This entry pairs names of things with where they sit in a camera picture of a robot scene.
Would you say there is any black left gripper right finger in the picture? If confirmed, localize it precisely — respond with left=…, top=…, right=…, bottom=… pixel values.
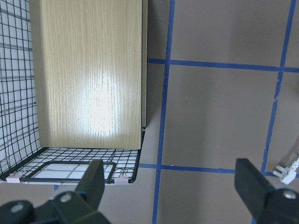
left=235, top=158, right=299, bottom=224

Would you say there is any pink binder clip left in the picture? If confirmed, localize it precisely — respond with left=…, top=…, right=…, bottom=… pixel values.
left=6, top=175, right=21, bottom=183

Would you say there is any pink binder clip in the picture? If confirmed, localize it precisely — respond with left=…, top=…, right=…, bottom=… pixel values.
left=114, top=170, right=129, bottom=185
left=6, top=175, right=21, bottom=183

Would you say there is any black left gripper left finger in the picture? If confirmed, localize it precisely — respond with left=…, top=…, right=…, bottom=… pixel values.
left=0, top=160, right=110, bottom=224

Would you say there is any wooden board in basket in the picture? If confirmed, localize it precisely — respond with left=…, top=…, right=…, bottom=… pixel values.
left=29, top=0, right=147, bottom=149

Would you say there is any wire basket with checkered cloth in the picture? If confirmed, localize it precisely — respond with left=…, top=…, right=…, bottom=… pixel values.
left=0, top=0, right=144, bottom=184

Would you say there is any pink binder clip right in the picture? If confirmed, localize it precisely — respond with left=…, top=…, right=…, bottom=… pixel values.
left=114, top=170, right=129, bottom=185

